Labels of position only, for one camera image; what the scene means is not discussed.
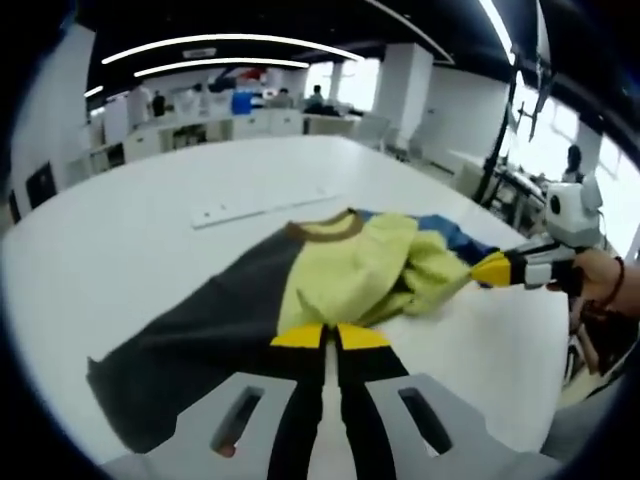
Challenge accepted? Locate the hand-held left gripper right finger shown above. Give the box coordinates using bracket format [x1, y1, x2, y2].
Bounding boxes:
[334, 322, 562, 480]

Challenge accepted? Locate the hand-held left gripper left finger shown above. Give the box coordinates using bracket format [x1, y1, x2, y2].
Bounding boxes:
[102, 323, 327, 480]

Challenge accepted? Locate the yellow grey blue garment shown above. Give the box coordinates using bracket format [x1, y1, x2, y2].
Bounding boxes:
[85, 208, 501, 455]

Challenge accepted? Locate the person's right hand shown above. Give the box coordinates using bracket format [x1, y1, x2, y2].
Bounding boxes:
[546, 248, 622, 314]

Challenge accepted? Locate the black tripod stand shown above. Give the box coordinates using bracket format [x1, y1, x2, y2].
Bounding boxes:
[474, 49, 557, 211]

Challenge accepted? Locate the person's dark clothing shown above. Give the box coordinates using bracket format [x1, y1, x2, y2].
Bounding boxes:
[565, 294, 632, 401]

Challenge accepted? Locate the straight ceiling light strip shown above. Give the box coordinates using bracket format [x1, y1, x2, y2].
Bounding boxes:
[478, 0, 517, 66]

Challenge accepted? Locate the white square pillar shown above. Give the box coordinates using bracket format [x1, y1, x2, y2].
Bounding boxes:
[9, 27, 96, 194]
[382, 42, 434, 144]

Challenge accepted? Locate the white table socket strip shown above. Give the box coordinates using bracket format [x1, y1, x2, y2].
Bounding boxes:
[191, 192, 346, 230]

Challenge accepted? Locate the white counter cabinet row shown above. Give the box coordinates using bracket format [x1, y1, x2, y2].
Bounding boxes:
[67, 107, 361, 169]

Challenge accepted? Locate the white tall box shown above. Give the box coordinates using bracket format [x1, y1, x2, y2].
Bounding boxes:
[102, 102, 131, 146]

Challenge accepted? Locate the black cabinet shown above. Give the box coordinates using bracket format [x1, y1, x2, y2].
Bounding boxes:
[25, 162, 55, 209]

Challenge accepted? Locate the short curved ceiling light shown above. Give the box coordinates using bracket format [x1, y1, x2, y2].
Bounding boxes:
[133, 57, 309, 79]

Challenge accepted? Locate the long curved ceiling light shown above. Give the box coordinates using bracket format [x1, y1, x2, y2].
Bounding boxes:
[102, 33, 361, 65]

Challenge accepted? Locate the dark red bead bracelet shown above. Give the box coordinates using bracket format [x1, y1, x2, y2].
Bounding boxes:
[587, 255, 627, 315]

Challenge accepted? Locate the red and blue wall banner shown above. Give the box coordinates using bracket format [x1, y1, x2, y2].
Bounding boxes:
[207, 67, 271, 94]

